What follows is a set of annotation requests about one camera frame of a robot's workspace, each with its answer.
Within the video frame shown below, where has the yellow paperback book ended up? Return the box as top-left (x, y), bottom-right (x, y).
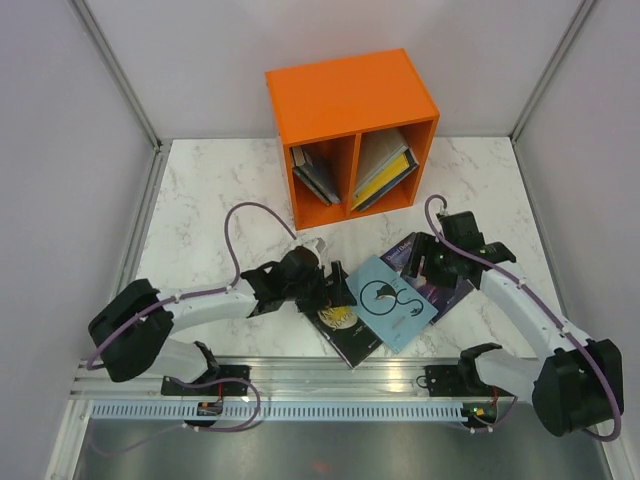
top-left (352, 153), bottom-right (411, 210)

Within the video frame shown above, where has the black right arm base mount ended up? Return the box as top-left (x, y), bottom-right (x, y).
top-left (415, 364), bottom-right (511, 398)

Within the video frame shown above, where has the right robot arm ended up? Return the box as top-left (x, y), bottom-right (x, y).
top-left (403, 211), bottom-right (624, 442)

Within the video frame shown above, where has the black paperback book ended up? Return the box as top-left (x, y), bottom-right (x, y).
top-left (308, 306), bottom-right (382, 369)

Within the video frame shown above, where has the orange two-compartment shelf box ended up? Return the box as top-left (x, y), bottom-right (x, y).
top-left (265, 49), bottom-right (440, 230)

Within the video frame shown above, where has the navy blue hardcover book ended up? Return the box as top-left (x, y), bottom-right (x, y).
top-left (355, 149), bottom-right (418, 212)

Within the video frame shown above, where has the bright blue paperback book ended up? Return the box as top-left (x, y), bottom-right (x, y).
top-left (290, 146), bottom-right (341, 205)

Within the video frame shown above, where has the left corner frame post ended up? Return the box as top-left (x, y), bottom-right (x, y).
top-left (67, 0), bottom-right (164, 151)

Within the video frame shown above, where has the pale green plastic file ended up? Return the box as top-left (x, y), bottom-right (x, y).
top-left (354, 128), bottom-right (408, 196)

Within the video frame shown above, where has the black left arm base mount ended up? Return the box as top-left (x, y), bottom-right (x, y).
top-left (160, 364), bottom-right (251, 400)

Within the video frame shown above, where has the right corner frame post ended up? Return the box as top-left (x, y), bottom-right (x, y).
top-left (509, 0), bottom-right (601, 146)

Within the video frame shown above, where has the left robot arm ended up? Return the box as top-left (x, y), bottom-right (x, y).
top-left (86, 246), bottom-right (356, 395)

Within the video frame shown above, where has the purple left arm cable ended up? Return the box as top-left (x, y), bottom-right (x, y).
top-left (84, 202), bottom-right (301, 371)

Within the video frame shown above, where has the slotted white cable duct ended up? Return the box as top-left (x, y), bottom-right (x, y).
top-left (91, 400), bottom-right (495, 422)

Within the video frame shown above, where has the corner frame post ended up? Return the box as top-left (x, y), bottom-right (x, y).
top-left (67, 0), bottom-right (164, 151)
top-left (509, 0), bottom-right (601, 146)

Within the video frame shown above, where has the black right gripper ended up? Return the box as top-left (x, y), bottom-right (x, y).
top-left (399, 231), bottom-right (458, 289)

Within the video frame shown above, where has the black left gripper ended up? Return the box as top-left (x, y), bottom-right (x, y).
top-left (285, 260), bottom-right (356, 312)

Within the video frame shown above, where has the purple galaxy cover book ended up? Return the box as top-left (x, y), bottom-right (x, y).
top-left (381, 232), bottom-right (473, 324)

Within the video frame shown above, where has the aluminium frame rail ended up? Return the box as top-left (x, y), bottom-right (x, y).
top-left (69, 356), bottom-right (492, 402)

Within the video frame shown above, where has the light blue paperback book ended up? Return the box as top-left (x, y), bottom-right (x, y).
top-left (346, 256), bottom-right (438, 354)

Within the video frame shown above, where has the dark green hardcover book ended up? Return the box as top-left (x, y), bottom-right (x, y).
top-left (293, 167), bottom-right (332, 206)

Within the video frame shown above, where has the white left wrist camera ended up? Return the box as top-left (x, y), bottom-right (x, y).
top-left (296, 237), bottom-right (329, 264)

